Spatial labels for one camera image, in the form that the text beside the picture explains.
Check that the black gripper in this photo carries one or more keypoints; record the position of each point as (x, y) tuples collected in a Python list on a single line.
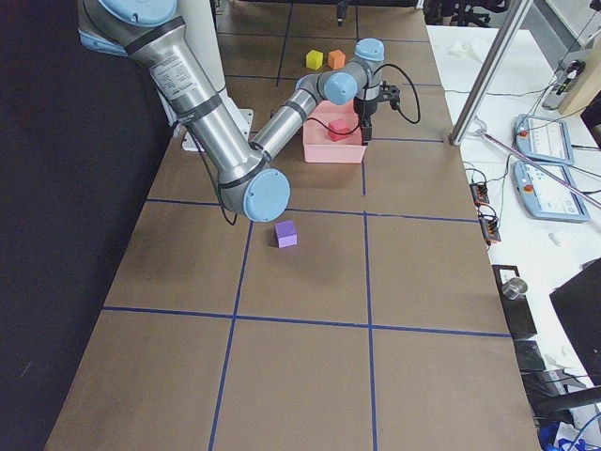
[(365, 110)]

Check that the orange foam cube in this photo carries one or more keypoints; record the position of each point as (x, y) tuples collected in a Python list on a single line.
[(336, 59)]

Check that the red foam cube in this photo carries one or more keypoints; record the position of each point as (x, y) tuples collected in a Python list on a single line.
[(338, 129)]

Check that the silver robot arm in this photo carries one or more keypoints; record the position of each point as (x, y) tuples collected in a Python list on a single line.
[(176, 42)]

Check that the pink plastic bin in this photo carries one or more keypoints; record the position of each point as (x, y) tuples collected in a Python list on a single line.
[(319, 147)]

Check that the yellow-green foam cube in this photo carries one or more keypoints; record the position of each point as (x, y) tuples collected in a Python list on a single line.
[(314, 60)]

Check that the orange black connector board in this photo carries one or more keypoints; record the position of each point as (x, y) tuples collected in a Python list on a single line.
[(479, 193)]

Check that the purple foam cube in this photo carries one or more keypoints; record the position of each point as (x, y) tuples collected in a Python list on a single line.
[(286, 234)]

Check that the upper teach pendant tablet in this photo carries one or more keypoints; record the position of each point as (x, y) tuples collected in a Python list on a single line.
[(543, 139)]

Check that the teach pendant tablet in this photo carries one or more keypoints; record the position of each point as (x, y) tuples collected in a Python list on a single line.
[(544, 198), (543, 139)]

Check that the lower teach pendant tablet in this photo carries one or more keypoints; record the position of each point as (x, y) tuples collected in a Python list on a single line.
[(544, 198)]

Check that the metal cup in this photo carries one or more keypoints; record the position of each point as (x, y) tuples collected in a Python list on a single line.
[(514, 288)]

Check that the grabber stick tool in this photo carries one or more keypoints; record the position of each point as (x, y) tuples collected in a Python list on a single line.
[(566, 184)]

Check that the black box on desk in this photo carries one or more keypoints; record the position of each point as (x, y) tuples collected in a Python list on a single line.
[(517, 311)]

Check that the black monitor corner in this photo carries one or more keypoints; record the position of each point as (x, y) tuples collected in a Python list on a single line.
[(577, 306)]

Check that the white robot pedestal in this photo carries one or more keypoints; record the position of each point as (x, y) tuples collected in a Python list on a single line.
[(201, 37)]

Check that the aluminium frame post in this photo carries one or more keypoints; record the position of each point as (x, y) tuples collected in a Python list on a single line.
[(499, 48)]

